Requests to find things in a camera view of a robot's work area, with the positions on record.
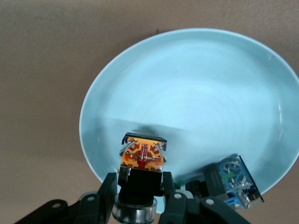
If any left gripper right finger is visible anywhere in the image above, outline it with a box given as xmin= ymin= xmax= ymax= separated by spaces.
xmin=160 ymin=171 xmax=254 ymax=224

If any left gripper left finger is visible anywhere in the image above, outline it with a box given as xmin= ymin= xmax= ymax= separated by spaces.
xmin=14 ymin=172 xmax=118 ymax=224

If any orange push-button switch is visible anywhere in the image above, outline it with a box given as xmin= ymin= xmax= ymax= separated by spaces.
xmin=112 ymin=132 xmax=169 ymax=223

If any light blue round plate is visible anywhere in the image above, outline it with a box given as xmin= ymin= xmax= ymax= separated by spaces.
xmin=79 ymin=28 xmax=299 ymax=214

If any blue switch with green button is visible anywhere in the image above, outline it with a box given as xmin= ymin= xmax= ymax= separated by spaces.
xmin=173 ymin=153 xmax=266 ymax=211

